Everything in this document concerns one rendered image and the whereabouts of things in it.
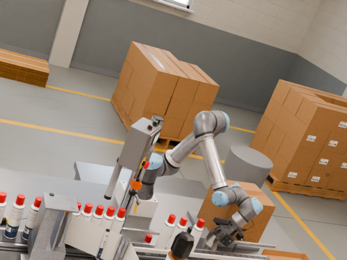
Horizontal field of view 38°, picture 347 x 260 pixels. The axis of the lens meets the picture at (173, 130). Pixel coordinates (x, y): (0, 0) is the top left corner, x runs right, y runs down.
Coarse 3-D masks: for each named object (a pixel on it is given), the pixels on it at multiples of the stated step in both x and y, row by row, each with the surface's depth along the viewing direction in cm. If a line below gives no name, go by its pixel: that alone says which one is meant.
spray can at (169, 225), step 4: (172, 216) 238; (168, 220) 238; (172, 220) 238; (164, 224) 239; (168, 224) 238; (172, 224) 239; (164, 228) 239; (168, 228) 238; (172, 228) 239; (164, 232) 239; (168, 232) 239; (160, 236) 241; (164, 236) 240; (168, 236) 240; (160, 240) 241; (164, 240) 241; (156, 244) 243; (160, 244) 241; (164, 244) 242; (156, 248) 243; (160, 248) 242; (164, 248) 243
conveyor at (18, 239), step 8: (0, 232) 216; (0, 240) 211; (8, 240) 213; (16, 240) 215; (24, 240) 216; (72, 248) 224; (152, 248) 245; (160, 256) 241; (240, 256) 267; (248, 256) 270; (256, 256) 273
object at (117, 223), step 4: (120, 208) 228; (124, 208) 229; (120, 212) 227; (124, 212) 227; (116, 216) 228; (120, 216) 227; (116, 220) 227; (120, 220) 227; (112, 224) 229; (116, 224) 228; (120, 224) 228; (112, 228) 229; (116, 228) 228; (120, 228) 229; (116, 232) 229
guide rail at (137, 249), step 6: (150, 252) 238; (156, 252) 239; (162, 252) 240; (192, 252) 248; (210, 258) 252; (216, 258) 253; (222, 258) 254; (228, 258) 256; (234, 258) 257; (240, 258) 258; (246, 258) 260; (252, 258) 262
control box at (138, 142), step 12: (144, 120) 227; (132, 132) 215; (144, 132) 214; (156, 132) 222; (132, 144) 217; (144, 144) 215; (120, 156) 220; (132, 156) 218; (144, 156) 219; (132, 168) 220
